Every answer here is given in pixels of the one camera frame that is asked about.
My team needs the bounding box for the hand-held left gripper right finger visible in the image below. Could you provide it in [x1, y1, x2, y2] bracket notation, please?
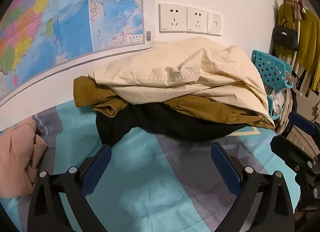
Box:
[211, 142, 295, 232]

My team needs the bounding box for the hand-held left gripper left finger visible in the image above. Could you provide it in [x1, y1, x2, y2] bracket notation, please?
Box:
[27, 144, 112, 232]

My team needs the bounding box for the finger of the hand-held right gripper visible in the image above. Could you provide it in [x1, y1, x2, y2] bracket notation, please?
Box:
[271, 134, 316, 172]
[288, 112, 320, 138]

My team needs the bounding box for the cream jacket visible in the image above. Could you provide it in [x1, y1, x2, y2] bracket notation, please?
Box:
[88, 39, 275, 126]

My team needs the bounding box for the beige cloth bundle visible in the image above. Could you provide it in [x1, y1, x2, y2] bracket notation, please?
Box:
[274, 72, 296, 133]

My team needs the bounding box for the teal and grey bed sheet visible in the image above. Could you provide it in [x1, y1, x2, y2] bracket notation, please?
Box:
[0, 101, 303, 232]

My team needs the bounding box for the blue plastic basket rack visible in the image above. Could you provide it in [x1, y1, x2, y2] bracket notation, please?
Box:
[251, 49, 294, 120]

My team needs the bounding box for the mustard brown garment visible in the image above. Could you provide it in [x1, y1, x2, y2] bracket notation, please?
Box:
[73, 76, 275, 130]

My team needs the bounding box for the black garment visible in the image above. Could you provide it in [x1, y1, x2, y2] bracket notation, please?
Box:
[96, 103, 253, 146]

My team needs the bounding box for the yellow-green hanging sweater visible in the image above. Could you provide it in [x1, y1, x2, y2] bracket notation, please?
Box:
[277, 3, 320, 95]

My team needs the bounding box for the pink garment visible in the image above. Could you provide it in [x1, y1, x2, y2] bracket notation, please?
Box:
[0, 117, 48, 199]

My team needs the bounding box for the black handbag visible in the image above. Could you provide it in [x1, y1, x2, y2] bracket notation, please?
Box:
[272, 21, 300, 52]

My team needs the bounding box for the white wall switch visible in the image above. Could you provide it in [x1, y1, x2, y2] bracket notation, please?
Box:
[206, 11, 222, 36]

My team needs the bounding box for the white wall socket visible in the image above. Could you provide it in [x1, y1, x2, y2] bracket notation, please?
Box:
[159, 3, 187, 33]
[186, 6, 208, 34]

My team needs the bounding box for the colourful wall map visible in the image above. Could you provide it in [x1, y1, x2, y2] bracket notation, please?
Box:
[0, 0, 157, 107]

